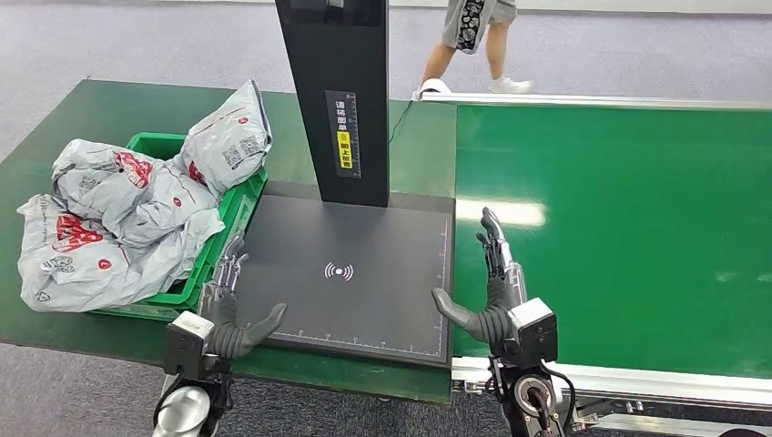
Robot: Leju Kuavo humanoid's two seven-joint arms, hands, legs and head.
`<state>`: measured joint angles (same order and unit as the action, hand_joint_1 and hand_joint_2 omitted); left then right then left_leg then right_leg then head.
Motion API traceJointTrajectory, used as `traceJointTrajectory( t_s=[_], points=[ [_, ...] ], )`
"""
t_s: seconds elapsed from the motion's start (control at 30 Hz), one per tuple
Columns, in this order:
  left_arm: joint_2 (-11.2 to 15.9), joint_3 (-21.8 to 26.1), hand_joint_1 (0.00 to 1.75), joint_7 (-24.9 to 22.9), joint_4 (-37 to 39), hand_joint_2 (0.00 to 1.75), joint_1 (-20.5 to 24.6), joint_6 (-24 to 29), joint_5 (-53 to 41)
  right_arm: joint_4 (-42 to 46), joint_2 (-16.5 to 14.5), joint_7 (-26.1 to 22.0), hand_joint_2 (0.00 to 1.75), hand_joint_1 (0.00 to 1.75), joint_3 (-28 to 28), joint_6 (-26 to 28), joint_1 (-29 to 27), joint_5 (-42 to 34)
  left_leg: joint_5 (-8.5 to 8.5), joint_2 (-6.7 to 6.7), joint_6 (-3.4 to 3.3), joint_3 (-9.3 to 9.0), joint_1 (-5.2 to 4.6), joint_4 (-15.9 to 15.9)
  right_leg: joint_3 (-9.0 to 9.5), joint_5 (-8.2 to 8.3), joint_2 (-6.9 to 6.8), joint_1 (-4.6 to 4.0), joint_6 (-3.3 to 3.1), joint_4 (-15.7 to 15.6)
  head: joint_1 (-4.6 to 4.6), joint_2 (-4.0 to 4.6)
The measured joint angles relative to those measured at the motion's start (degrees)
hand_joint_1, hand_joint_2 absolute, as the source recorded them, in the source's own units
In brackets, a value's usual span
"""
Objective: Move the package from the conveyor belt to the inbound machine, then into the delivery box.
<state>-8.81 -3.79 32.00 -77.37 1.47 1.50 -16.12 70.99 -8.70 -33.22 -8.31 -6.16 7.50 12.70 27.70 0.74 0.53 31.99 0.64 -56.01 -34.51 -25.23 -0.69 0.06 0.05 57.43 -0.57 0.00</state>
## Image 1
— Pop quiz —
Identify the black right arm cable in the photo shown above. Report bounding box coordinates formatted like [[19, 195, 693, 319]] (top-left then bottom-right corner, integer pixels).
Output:
[[539, 361, 577, 432]]

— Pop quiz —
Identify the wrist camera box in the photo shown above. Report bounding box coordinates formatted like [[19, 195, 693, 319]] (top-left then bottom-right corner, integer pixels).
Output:
[[162, 310, 217, 381], [507, 297, 559, 367]]

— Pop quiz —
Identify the green plastic crate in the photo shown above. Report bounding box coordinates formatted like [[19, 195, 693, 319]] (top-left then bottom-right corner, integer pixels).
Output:
[[88, 132, 270, 320]]

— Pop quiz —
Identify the black yellow column label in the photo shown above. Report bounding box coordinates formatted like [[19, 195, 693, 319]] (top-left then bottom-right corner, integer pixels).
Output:
[[325, 90, 362, 179]]

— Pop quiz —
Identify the large grey mailer bag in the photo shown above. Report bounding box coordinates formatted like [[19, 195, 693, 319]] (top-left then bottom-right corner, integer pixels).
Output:
[[16, 192, 226, 313]]

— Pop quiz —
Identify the black scanner column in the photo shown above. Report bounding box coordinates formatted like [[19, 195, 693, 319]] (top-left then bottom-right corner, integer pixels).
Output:
[[274, 0, 391, 208]]

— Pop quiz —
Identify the green work table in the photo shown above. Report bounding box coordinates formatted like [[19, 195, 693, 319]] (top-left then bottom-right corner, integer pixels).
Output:
[[0, 79, 458, 405]]

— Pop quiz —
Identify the black scanner base plate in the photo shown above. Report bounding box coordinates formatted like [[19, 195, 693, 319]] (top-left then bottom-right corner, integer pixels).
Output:
[[231, 180, 456, 369]]

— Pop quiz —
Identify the grey mailer bag with barcodes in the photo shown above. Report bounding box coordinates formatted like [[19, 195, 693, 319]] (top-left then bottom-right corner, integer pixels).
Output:
[[171, 79, 274, 200]]

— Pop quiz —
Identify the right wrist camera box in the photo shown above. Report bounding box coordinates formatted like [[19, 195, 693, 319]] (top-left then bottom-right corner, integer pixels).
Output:
[[507, 297, 559, 367]]

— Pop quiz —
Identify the person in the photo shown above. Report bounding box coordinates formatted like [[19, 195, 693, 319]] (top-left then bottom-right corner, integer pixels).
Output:
[[411, 0, 535, 101]]

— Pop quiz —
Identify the green conveyor belt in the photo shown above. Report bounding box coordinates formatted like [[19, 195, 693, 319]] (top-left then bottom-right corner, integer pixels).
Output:
[[452, 105, 772, 381]]

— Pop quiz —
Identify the grey mailer bag red stripe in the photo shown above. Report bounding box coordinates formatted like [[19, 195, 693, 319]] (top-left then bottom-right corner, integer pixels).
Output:
[[51, 138, 221, 249]]

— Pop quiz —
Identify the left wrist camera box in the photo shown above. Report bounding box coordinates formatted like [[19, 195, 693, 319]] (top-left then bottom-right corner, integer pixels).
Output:
[[162, 310, 217, 381]]

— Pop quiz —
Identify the aluminium conveyor frame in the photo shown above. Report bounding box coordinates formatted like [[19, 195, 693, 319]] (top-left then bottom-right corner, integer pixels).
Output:
[[419, 90, 772, 437]]

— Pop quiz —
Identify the thin black table cable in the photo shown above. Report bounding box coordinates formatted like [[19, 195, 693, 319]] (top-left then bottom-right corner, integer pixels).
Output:
[[389, 101, 416, 146]]

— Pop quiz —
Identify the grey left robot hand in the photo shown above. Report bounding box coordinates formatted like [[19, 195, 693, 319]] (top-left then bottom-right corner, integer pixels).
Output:
[[198, 231, 290, 361]]

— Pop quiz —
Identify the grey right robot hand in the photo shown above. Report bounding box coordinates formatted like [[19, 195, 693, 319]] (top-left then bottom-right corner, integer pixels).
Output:
[[431, 207, 529, 357]]

